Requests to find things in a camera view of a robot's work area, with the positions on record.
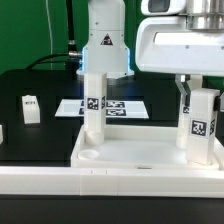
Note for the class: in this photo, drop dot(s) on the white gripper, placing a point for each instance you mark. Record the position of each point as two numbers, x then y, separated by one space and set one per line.
165 45

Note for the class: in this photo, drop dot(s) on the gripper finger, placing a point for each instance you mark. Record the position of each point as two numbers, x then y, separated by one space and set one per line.
219 103

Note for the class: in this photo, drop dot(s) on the white desk tabletop tray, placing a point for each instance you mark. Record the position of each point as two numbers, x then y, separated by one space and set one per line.
137 147

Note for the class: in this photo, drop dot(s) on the black vertical pole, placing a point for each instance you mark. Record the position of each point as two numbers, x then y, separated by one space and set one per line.
71 37

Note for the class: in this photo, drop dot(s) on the fiducial marker sheet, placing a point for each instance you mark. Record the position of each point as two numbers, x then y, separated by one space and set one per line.
114 109

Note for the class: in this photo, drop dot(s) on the white block left edge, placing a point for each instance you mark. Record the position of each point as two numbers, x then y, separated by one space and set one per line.
1 134

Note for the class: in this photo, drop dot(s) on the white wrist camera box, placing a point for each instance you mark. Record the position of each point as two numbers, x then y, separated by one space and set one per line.
162 7

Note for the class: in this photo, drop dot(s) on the white fixture wall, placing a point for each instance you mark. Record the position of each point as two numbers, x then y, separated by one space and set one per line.
111 182

